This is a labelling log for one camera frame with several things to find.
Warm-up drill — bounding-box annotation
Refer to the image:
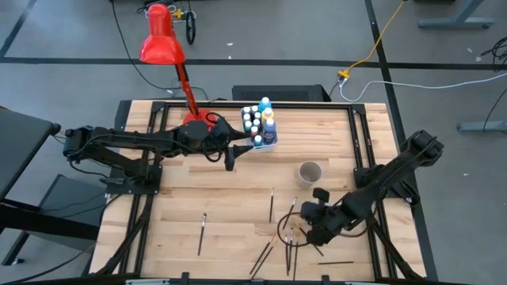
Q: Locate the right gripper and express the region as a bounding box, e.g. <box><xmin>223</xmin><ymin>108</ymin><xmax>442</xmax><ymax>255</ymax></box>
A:
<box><xmin>299</xmin><ymin>188</ymin><xmax>350</xmax><ymax>247</ymax></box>

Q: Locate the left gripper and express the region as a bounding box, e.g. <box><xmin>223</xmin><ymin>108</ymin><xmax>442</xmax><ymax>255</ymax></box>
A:
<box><xmin>208</xmin><ymin>117</ymin><xmax>255</xmax><ymax>173</ymax></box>

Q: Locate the black paintbrush gold ferrule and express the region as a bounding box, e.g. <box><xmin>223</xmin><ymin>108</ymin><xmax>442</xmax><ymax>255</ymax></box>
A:
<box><xmin>248</xmin><ymin>233</ymin><xmax>276</xmax><ymax>275</ymax></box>
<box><xmin>250</xmin><ymin>237</ymin><xmax>279</xmax><ymax>280</ymax></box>
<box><xmin>293</xmin><ymin>220</ymin><xmax>325</xmax><ymax>257</ymax></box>

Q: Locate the large blue paint bottle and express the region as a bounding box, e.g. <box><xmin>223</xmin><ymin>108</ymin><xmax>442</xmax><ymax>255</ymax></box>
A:
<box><xmin>261</xmin><ymin>117</ymin><xmax>278</xmax><ymax>146</ymax></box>

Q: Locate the white plastic bin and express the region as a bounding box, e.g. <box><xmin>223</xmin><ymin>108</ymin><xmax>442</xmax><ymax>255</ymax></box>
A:
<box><xmin>240</xmin><ymin>104</ymin><xmax>280</xmax><ymax>154</ymax></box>

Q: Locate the beige cup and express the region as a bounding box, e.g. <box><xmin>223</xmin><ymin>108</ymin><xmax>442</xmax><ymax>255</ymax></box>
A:
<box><xmin>296</xmin><ymin>159</ymin><xmax>323</xmax><ymax>189</ymax></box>

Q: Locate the black perforated case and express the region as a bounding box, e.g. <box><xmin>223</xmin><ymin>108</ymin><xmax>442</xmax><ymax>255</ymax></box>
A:
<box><xmin>231</xmin><ymin>84</ymin><xmax>333</xmax><ymax>103</ymax></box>

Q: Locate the black wheel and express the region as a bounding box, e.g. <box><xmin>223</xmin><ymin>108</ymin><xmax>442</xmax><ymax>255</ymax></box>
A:
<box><xmin>185</xmin><ymin>9</ymin><xmax>197</xmax><ymax>45</ymax></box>

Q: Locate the red desk lamp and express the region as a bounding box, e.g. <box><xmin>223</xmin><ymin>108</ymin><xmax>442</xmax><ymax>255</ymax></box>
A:
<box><xmin>138</xmin><ymin>2</ymin><xmax>218</xmax><ymax>131</ymax></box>

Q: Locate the grey metal desk foot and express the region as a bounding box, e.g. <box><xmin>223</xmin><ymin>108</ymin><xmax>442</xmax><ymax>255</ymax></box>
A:
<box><xmin>418</xmin><ymin>0</ymin><xmax>496</xmax><ymax>29</ymax></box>
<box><xmin>457</xmin><ymin>120</ymin><xmax>507</xmax><ymax>133</ymax></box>

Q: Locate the black side table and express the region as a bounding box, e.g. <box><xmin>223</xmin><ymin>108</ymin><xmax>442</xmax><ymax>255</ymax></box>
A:
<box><xmin>0</xmin><ymin>105</ymin><xmax>102</xmax><ymax>267</ymax></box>

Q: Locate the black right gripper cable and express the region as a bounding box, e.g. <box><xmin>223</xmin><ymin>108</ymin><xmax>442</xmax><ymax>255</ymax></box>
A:
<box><xmin>276</xmin><ymin>211</ymin><xmax>314</xmax><ymax>249</ymax></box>

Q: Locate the yellow floor cable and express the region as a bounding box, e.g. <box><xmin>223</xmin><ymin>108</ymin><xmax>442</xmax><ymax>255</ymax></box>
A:
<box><xmin>337</xmin><ymin>0</ymin><xmax>409</xmax><ymax>79</ymax></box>

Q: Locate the black lamp cable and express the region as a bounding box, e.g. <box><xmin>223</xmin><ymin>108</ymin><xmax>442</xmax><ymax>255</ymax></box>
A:
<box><xmin>109</xmin><ymin>0</ymin><xmax>211</xmax><ymax>101</ymax></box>

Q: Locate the white floor cable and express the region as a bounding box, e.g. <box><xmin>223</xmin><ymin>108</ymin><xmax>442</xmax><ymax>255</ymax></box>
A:
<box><xmin>338</xmin><ymin>71</ymin><xmax>507</xmax><ymax>103</ymax></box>

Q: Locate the black cable bundle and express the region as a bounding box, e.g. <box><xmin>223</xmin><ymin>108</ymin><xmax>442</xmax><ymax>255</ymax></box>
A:
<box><xmin>480</xmin><ymin>35</ymin><xmax>507</xmax><ymax>64</ymax></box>

